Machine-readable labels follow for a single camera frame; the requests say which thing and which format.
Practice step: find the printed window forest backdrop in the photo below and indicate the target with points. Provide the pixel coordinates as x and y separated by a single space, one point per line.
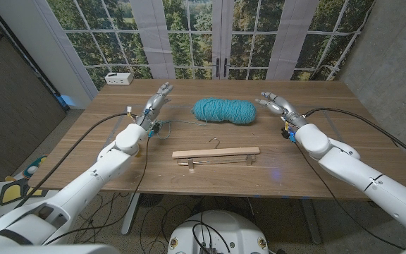
189 42

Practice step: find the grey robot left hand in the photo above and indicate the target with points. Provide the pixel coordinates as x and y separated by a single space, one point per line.
152 107

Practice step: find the grey table leg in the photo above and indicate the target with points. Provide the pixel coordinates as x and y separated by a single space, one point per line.
310 222
130 211

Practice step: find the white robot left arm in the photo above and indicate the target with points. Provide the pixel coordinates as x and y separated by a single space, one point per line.
83 190

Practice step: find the white power strip box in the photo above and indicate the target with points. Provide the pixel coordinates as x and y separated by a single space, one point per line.
118 78

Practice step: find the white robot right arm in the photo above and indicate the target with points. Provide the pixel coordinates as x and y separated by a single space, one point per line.
382 190

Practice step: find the teal yarn skein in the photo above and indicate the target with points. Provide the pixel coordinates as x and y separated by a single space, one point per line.
224 111

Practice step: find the dark round floor object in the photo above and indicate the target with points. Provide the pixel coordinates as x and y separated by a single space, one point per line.
152 200

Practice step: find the wooden clip hanger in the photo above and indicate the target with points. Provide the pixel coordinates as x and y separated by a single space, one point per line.
217 152

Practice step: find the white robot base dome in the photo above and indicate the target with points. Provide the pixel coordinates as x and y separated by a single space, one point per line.
220 233

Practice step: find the blue plastic floor object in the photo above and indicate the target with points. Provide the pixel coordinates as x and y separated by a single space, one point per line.
65 101

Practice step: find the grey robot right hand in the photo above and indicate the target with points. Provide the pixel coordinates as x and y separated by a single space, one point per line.
280 106

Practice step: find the colourful printed floor mat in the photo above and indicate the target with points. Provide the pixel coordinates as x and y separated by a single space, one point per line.
12 192

